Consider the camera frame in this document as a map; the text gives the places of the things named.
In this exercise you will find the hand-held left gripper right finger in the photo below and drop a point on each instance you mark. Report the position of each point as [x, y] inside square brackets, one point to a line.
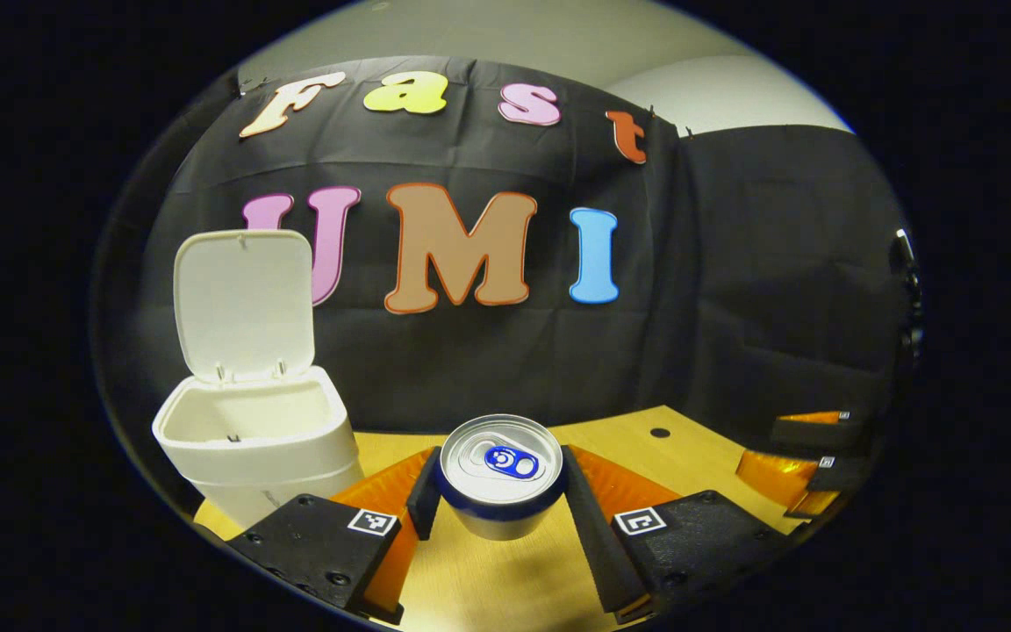
[589, 535]

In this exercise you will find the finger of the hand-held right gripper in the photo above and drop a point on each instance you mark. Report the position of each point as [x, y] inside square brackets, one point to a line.
[813, 434]
[769, 474]

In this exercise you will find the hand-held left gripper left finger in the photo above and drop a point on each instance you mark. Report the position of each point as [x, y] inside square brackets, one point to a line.
[425, 500]

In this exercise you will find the blue pop can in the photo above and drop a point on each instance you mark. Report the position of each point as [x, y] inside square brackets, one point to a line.
[501, 500]

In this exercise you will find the white desktop garbage bin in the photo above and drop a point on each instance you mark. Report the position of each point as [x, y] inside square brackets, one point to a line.
[242, 298]

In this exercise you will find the black backdrop cloth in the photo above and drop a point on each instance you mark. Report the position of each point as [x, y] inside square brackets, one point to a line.
[734, 263]

